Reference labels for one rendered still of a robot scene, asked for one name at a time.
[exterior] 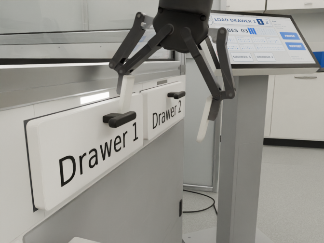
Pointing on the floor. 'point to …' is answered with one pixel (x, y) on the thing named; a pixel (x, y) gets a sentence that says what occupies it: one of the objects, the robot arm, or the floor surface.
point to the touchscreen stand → (239, 166)
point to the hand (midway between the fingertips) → (161, 121)
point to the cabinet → (125, 200)
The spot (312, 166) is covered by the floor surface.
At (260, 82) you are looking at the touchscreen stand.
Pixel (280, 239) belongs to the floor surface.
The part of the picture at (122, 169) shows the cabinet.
